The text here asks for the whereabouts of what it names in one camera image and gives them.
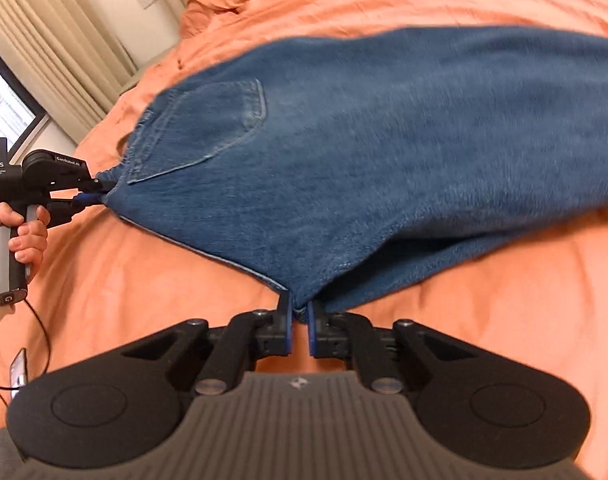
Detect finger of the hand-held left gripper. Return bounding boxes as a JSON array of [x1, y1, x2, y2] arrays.
[[46, 172, 117, 197], [46, 192, 109, 227]]

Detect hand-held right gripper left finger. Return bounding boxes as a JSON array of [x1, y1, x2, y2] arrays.
[[121, 292, 293, 397]]

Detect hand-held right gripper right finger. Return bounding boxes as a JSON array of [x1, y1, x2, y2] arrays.
[[306, 301, 477, 396]]

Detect blue denim pants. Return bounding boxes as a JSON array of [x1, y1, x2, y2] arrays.
[[96, 25, 608, 323]]

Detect person's left hand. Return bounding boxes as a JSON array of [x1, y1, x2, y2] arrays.
[[0, 204, 50, 282]]

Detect orange duvet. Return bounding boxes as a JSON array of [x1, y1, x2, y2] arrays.
[[0, 0, 608, 433]]

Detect beige pleated curtain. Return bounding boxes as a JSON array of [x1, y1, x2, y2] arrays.
[[0, 0, 185, 147]]

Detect black smartphone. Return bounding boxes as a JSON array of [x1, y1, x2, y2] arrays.
[[8, 348, 30, 392]]

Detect black cable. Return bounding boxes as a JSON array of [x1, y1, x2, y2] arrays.
[[0, 299, 52, 403]]

